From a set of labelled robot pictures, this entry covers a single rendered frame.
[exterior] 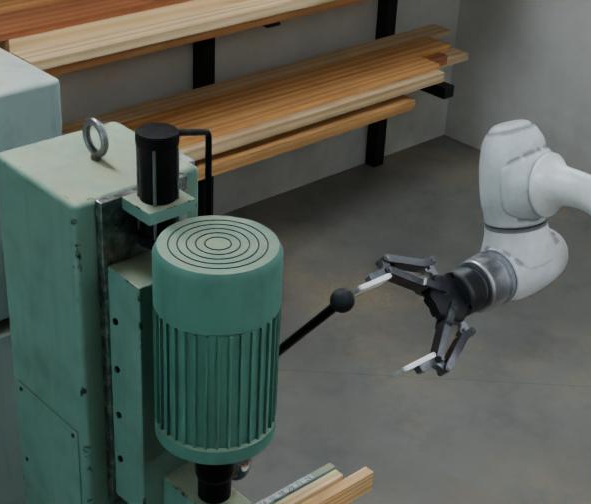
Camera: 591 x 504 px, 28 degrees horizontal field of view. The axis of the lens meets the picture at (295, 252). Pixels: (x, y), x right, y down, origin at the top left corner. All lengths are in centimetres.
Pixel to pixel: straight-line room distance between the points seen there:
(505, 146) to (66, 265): 69
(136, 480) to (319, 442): 184
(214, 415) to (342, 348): 247
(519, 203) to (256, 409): 54
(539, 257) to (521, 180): 14
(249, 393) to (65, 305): 32
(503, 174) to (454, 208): 323
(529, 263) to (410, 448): 182
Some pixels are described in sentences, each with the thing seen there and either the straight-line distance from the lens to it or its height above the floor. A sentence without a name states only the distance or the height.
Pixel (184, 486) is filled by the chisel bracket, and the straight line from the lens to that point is 183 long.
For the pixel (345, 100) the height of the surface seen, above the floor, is 61.
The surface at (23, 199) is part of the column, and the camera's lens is 176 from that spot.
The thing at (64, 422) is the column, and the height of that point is 112.
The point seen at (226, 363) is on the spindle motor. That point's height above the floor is 137.
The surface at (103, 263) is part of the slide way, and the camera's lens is 169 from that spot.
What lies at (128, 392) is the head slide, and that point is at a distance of 176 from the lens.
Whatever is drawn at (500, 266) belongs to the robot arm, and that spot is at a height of 135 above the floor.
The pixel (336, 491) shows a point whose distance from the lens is 203.
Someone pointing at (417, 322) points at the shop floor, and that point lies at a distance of 425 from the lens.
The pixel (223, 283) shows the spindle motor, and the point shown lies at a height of 149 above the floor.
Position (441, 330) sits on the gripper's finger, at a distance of 180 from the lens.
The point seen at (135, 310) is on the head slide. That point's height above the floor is 138.
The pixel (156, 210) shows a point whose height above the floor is 152.
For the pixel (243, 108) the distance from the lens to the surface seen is 429.
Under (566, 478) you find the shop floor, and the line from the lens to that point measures 366.
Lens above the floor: 226
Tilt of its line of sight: 29 degrees down
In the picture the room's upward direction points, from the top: 3 degrees clockwise
